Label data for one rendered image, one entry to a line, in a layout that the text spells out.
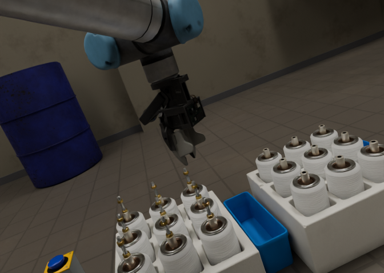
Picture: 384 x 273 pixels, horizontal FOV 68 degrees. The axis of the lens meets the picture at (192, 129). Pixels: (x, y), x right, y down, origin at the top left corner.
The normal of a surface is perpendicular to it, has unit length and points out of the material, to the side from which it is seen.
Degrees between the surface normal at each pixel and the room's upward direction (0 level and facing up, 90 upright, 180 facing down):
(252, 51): 90
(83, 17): 149
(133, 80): 90
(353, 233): 90
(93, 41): 90
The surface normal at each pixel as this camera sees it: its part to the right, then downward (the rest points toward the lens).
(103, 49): -0.51, 0.41
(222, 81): 0.22, 0.21
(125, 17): 0.67, 0.62
